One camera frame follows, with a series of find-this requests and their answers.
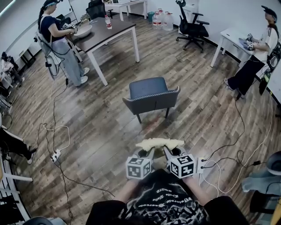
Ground white power strip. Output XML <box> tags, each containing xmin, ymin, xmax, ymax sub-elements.
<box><xmin>196</xmin><ymin>157</ymin><xmax>207</xmax><ymax>174</ymax></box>
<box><xmin>51</xmin><ymin>149</ymin><xmax>62</xmax><ymax>163</ymax></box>

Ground red label water bottle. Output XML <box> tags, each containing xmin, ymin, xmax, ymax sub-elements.
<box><xmin>104</xmin><ymin>15</ymin><xmax>113</xmax><ymax>30</ymax></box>

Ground cream yellow checked clothes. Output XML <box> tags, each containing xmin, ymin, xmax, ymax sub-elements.
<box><xmin>135</xmin><ymin>138</ymin><xmax>185</xmax><ymax>153</ymax></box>

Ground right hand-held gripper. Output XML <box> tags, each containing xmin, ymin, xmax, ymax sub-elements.
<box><xmin>163</xmin><ymin>146</ymin><xmax>196</xmax><ymax>179</ymax></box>

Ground white table frame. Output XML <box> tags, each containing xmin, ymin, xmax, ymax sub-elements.
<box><xmin>0</xmin><ymin>151</ymin><xmax>33</xmax><ymax>220</ymax></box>

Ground black office chair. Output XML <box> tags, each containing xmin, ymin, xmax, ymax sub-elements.
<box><xmin>85</xmin><ymin>0</ymin><xmax>114</xmax><ymax>20</ymax></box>
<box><xmin>175</xmin><ymin>0</ymin><xmax>210</xmax><ymax>53</ymax></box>

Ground person's black printed shirt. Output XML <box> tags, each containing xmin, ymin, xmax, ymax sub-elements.
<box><xmin>85</xmin><ymin>169</ymin><xmax>250</xmax><ymax>225</ymax></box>

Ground small white desk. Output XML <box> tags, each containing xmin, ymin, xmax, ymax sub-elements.
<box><xmin>210</xmin><ymin>27</ymin><xmax>255</xmax><ymax>68</ymax></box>

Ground dark grey armchair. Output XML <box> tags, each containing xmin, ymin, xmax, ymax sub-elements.
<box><xmin>122</xmin><ymin>76</ymin><xmax>181</xmax><ymax>124</ymax></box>

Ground black green hanging pouch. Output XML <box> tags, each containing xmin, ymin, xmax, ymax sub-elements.
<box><xmin>259</xmin><ymin>70</ymin><xmax>272</xmax><ymax>96</ymax></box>

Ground grey bowl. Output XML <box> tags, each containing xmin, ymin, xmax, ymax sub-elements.
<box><xmin>73</xmin><ymin>25</ymin><xmax>93</xmax><ymax>38</ymax></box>

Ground long white desk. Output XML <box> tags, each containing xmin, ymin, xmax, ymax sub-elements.
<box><xmin>104</xmin><ymin>0</ymin><xmax>148</xmax><ymax>21</ymax></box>

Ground person's right forearm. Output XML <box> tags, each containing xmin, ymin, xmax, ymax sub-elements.
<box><xmin>183</xmin><ymin>175</ymin><xmax>213</xmax><ymax>207</ymax></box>

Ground blue denim jacket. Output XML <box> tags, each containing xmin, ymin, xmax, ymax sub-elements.
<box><xmin>241</xmin><ymin>169</ymin><xmax>281</xmax><ymax>194</ymax></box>

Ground black floor cable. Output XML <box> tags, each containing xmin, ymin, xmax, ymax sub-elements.
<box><xmin>203</xmin><ymin>96</ymin><xmax>245</xmax><ymax>162</ymax></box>

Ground white floor cable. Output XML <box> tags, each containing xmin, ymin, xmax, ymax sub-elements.
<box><xmin>40</xmin><ymin>79</ymin><xmax>71</xmax><ymax>154</ymax></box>
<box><xmin>201</xmin><ymin>160</ymin><xmax>221</xmax><ymax>198</ymax></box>

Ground dark table with white legs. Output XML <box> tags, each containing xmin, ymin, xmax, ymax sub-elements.
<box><xmin>70</xmin><ymin>17</ymin><xmax>141</xmax><ymax>87</ymax></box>

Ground black backpack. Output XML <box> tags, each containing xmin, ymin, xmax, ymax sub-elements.
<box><xmin>267</xmin><ymin>41</ymin><xmax>281</xmax><ymax>72</ymax></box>

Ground person's left forearm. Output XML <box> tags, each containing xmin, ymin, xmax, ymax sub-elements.
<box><xmin>119</xmin><ymin>178</ymin><xmax>142</xmax><ymax>204</ymax></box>

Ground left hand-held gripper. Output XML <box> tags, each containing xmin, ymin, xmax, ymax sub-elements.
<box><xmin>125</xmin><ymin>146</ymin><xmax>156</xmax><ymax>181</ymax></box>

